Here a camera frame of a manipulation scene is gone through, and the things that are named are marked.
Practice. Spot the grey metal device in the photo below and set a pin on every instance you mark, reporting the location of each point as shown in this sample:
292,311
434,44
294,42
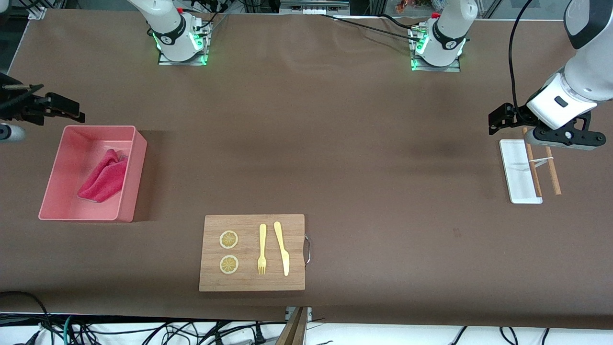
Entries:
313,5

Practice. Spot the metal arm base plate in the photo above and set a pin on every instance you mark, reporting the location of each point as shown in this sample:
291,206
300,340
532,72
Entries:
165,61
450,68

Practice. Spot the white rectangular tray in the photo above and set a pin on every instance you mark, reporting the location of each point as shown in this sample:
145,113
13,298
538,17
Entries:
515,172

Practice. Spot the aluminium frame corner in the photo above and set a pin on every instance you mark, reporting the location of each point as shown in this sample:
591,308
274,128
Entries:
36,10

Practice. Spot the yellow plastic fork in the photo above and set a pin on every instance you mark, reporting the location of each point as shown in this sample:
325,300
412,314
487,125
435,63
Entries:
262,239

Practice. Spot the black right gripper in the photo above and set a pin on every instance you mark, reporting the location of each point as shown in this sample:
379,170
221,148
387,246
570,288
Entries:
18,107

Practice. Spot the orange object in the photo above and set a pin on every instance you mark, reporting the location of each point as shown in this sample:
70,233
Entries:
407,5

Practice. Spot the small metal bracket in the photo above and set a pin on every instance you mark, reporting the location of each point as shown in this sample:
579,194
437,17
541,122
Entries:
309,312

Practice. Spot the yellow plastic knife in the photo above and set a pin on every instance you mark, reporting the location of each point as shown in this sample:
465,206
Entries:
282,249

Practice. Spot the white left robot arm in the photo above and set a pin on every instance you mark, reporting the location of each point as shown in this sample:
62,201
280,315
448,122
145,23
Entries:
591,62

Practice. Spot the pink plastic bin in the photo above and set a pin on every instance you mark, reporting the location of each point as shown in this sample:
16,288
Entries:
62,201

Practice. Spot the white chopstick band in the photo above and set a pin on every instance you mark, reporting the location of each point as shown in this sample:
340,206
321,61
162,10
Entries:
541,161

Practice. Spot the wooden cutting board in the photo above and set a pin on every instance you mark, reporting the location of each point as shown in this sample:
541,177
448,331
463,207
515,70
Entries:
251,282

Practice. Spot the lemon slice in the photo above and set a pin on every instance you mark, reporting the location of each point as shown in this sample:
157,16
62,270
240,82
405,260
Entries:
229,264
229,239

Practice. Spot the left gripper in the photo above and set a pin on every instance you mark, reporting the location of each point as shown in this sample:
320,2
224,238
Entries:
520,114

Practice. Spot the red cloth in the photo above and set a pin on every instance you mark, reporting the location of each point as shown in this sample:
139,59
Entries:
103,179

